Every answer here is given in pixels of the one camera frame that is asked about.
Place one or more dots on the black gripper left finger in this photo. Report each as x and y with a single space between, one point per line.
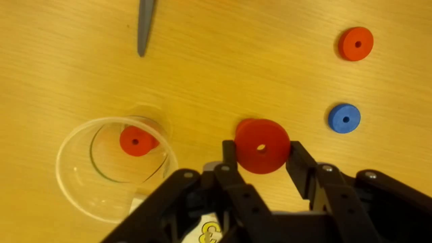
230 152

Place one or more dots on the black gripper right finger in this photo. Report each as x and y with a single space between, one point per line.
301 156

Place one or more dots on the blue disc with hole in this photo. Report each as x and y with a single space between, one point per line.
338 123

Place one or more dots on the transparent plastic cup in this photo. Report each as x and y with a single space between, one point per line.
90 179

